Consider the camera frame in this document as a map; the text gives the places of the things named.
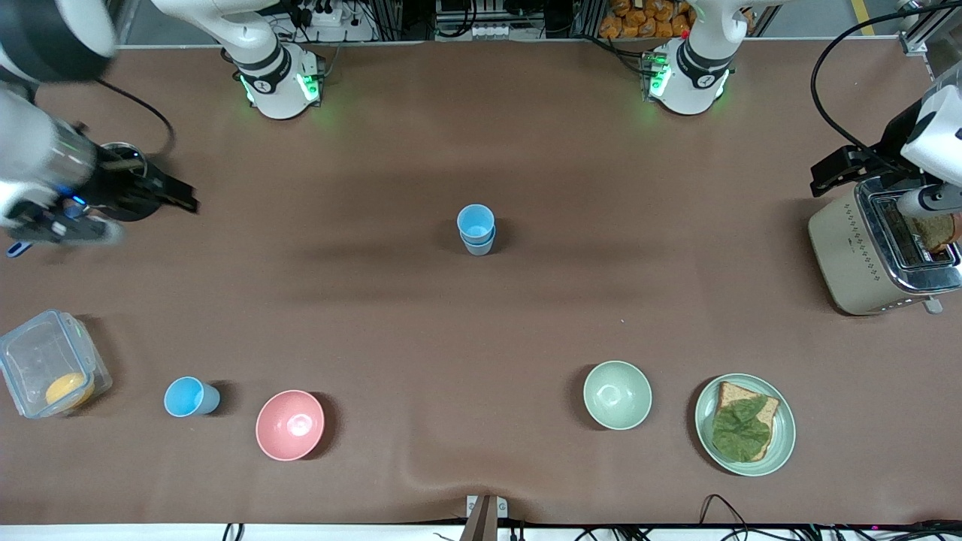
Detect black round pot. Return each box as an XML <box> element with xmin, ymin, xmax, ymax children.
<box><xmin>100</xmin><ymin>141</ymin><xmax>165</xmax><ymax>223</ymax></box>

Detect brown bread slice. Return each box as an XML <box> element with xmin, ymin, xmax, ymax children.
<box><xmin>906</xmin><ymin>214</ymin><xmax>962</xmax><ymax>253</ymax></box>

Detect beige and chrome toaster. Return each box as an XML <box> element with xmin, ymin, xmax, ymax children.
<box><xmin>809</xmin><ymin>177</ymin><xmax>962</xmax><ymax>316</ymax></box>

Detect clear plastic lidded container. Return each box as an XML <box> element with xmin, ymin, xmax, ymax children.
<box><xmin>0</xmin><ymin>310</ymin><xmax>113</xmax><ymax>419</ymax></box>

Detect orange fruit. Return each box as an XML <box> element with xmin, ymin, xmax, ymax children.
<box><xmin>45</xmin><ymin>372</ymin><xmax>96</xmax><ymax>410</ymax></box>

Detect pink bowl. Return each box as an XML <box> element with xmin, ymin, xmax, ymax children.
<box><xmin>256</xmin><ymin>389</ymin><xmax>325</xmax><ymax>461</ymax></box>

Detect orange packaged snacks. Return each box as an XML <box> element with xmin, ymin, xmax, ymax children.
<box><xmin>599</xmin><ymin>0</ymin><xmax>677</xmax><ymax>38</ymax></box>

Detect toasted bread slice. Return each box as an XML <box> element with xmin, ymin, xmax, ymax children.
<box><xmin>712</xmin><ymin>381</ymin><xmax>781</xmax><ymax>462</ymax></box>

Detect pale green plate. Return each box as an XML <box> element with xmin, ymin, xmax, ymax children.
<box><xmin>694</xmin><ymin>373</ymin><xmax>797</xmax><ymax>477</ymax></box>

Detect green lettuce leaf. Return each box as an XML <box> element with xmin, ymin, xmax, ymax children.
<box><xmin>712</xmin><ymin>396</ymin><xmax>773</xmax><ymax>459</ymax></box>

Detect pale green bowl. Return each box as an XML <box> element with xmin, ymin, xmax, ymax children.
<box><xmin>583</xmin><ymin>361</ymin><xmax>653</xmax><ymax>431</ymax></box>

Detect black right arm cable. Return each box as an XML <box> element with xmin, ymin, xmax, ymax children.
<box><xmin>94</xmin><ymin>75</ymin><xmax>176</xmax><ymax>160</ymax></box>

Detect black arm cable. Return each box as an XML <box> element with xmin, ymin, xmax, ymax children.
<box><xmin>94</xmin><ymin>75</ymin><xmax>176</xmax><ymax>160</ymax></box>
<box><xmin>810</xmin><ymin>4</ymin><xmax>962</xmax><ymax>168</ymax></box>

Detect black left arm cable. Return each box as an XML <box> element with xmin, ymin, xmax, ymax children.
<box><xmin>810</xmin><ymin>4</ymin><xmax>962</xmax><ymax>168</ymax></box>

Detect aluminium frame profile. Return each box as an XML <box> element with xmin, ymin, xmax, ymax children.
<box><xmin>898</xmin><ymin>0</ymin><xmax>962</xmax><ymax>55</ymax></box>

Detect black cable loop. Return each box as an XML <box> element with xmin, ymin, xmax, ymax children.
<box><xmin>699</xmin><ymin>494</ymin><xmax>754</xmax><ymax>527</ymax></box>

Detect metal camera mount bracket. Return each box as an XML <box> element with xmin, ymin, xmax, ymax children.
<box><xmin>466</xmin><ymin>494</ymin><xmax>508</xmax><ymax>541</ymax></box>

